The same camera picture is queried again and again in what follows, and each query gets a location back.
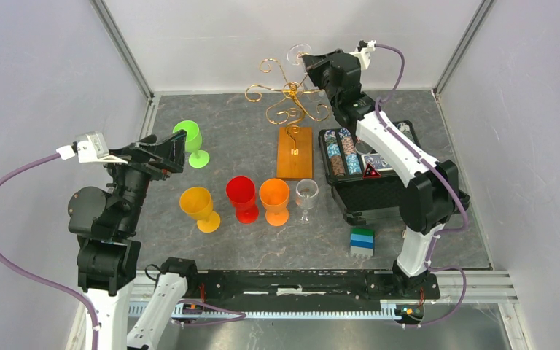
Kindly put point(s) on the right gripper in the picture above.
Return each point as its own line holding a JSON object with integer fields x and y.
{"x": 315, "y": 63}

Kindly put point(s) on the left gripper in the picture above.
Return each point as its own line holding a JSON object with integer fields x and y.
{"x": 140, "y": 154}

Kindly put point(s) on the clear wine glass back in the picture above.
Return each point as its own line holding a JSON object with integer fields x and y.
{"x": 297, "y": 71}

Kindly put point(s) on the clear wine glass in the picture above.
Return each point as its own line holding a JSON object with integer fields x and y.
{"x": 307, "y": 191}
{"x": 297, "y": 71}

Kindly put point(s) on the green wine glass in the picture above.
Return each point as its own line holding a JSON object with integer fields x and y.
{"x": 198, "y": 158}

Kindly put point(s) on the yellow wine glass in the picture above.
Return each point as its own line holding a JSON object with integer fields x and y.
{"x": 197, "y": 203}

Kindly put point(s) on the red wine glass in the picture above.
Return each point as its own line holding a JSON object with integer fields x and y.
{"x": 241, "y": 193}

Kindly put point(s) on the orange wine glass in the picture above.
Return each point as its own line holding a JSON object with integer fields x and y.
{"x": 274, "y": 195}

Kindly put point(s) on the clear wine glass front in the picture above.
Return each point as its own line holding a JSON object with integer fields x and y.
{"x": 307, "y": 191}

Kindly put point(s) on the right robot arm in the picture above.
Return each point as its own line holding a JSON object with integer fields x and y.
{"x": 432, "y": 195}

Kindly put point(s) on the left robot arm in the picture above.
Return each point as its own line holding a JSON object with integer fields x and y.
{"x": 105, "y": 221}

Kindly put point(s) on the black poker chip case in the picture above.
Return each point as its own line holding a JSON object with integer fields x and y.
{"x": 364, "y": 186}

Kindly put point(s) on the blue green toy block stack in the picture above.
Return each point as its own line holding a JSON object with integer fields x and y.
{"x": 362, "y": 242}

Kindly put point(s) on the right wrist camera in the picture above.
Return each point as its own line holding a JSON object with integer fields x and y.
{"x": 363, "y": 53}

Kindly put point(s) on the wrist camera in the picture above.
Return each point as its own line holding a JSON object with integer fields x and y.
{"x": 91, "y": 148}
{"x": 363, "y": 53}

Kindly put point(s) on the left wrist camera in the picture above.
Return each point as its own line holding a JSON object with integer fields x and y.
{"x": 91, "y": 148}

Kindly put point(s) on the gold wire wooden glass rack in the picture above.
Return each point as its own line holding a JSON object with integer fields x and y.
{"x": 294, "y": 155}

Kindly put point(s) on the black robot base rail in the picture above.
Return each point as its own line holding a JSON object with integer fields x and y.
{"x": 308, "y": 290}

